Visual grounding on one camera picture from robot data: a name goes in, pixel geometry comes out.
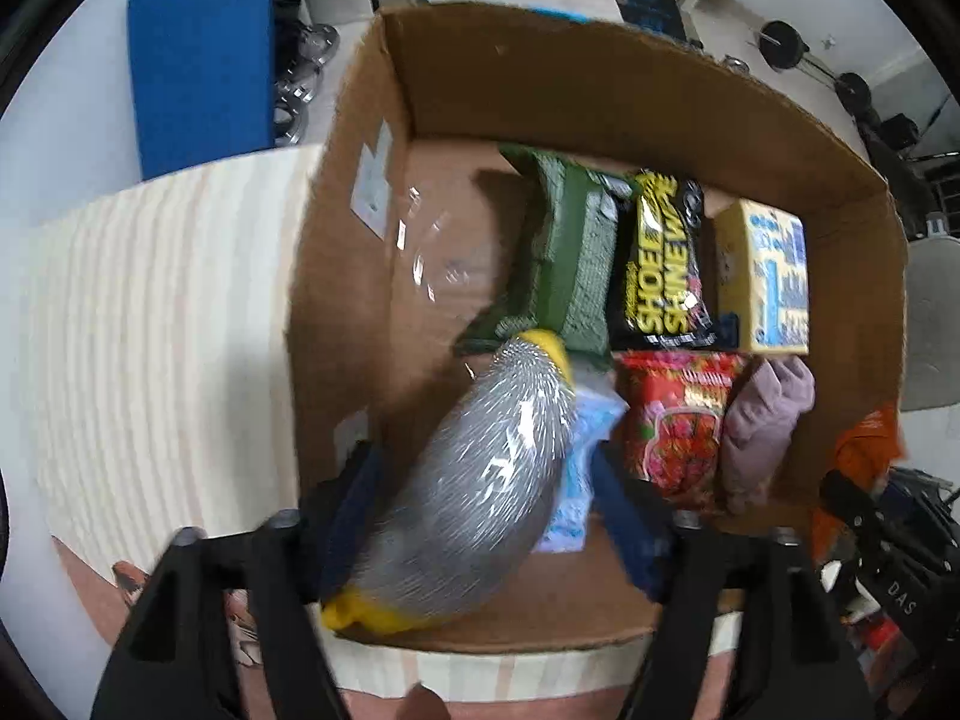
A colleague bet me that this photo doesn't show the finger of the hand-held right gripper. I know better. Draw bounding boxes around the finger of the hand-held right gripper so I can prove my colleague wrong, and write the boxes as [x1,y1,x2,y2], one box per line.
[819,469,947,578]

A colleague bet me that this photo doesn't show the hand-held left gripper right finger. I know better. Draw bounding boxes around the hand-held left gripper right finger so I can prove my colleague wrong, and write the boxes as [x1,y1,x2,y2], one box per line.
[589,446,875,720]

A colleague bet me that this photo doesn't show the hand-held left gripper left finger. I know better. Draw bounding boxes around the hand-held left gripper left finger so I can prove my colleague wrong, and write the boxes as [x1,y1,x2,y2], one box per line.
[90,439,385,720]

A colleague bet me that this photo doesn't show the red and black snack packet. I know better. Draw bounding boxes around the red and black snack packet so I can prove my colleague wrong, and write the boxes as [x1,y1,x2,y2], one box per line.
[814,401,908,563]

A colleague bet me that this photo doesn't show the light blue tissue packet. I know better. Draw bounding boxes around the light blue tissue packet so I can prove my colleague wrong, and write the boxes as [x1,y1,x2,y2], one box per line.
[534,382,629,554]

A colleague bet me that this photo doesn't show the purple cloth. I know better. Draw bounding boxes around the purple cloth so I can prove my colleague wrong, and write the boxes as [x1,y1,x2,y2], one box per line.
[718,356,817,515]

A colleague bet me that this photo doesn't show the silver scrubber packet yellow ends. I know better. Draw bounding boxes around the silver scrubber packet yellow ends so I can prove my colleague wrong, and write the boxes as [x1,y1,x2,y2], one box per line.
[321,328,578,632]

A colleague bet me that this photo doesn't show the yellow and blue tissue box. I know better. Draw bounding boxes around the yellow and blue tissue box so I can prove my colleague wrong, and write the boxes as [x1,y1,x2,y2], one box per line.
[712,199,812,357]

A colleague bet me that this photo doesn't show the black shoe wipes packet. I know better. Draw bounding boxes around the black shoe wipes packet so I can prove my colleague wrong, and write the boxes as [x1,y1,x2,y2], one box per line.
[609,169,740,352]

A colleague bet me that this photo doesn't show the green packet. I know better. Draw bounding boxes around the green packet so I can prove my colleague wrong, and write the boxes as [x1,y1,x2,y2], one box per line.
[455,144,638,370]

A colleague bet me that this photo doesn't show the cardboard box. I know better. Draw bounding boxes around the cardboard box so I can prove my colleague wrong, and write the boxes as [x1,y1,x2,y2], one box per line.
[287,4,908,653]

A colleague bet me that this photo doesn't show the small barbell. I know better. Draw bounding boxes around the small barbell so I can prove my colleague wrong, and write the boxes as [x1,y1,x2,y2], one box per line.
[757,19,875,115]

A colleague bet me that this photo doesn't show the blue mat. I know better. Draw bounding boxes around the blue mat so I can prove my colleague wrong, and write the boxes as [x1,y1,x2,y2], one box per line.
[127,0,275,181]

